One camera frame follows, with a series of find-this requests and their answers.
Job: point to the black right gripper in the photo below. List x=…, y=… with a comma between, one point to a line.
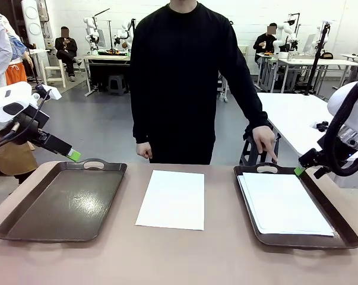
x=313, y=157

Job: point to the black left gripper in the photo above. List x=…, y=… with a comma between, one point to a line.
x=28, y=124

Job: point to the person's left forearm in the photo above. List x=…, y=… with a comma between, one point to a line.
x=254, y=110

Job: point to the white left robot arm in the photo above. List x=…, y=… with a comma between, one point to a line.
x=0, y=101

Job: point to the person's right forearm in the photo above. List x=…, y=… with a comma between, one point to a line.
x=143, y=112

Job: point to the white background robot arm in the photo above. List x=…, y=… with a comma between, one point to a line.
x=91, y=32
x=125, y=32
x=285, y=31

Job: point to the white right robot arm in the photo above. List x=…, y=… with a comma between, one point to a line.
x=336, y=102

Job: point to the person's left hand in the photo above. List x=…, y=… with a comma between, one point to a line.
x=263, y=136

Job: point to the person's right hand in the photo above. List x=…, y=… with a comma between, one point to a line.
x=143, y=149

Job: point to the small black device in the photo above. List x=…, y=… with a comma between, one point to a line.
x=322, y=125

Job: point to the brown plastic tray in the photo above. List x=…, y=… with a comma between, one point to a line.
x=345, y=228
x=63, y=205

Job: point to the black stool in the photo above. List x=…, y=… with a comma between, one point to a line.
x=250, y=152

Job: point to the large white table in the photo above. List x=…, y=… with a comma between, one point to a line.
x=288, y=110

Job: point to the white wooden chair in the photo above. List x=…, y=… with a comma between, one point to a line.
x=55, y=72

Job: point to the grey plastic stool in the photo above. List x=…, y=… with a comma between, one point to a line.
x=117, y=84

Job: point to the small white side table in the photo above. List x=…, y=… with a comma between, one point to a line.
x=37, y=53

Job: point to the seated person in black clothes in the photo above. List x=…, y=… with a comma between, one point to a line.
x=66, y=49

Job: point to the white background work table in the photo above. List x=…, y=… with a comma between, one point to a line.
x=107, y=57

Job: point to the long white background table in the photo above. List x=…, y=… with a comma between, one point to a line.
x=315, y=62

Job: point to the tall white air conditioner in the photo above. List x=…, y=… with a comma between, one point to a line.
x=33, y=26

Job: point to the white cart with casters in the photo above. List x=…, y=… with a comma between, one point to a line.
x=223, y=86

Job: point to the stack of white A4 paper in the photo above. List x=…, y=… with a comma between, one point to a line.
x=171, y=202

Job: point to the white computer monitor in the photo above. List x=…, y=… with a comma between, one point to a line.
x=309, y=43

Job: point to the seated person holding phone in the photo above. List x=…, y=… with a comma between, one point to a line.
x=264, y=41

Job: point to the person in black sweater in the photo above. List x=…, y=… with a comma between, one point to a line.
x=181, y=74

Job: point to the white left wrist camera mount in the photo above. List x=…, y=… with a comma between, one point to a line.
x=54, y=94

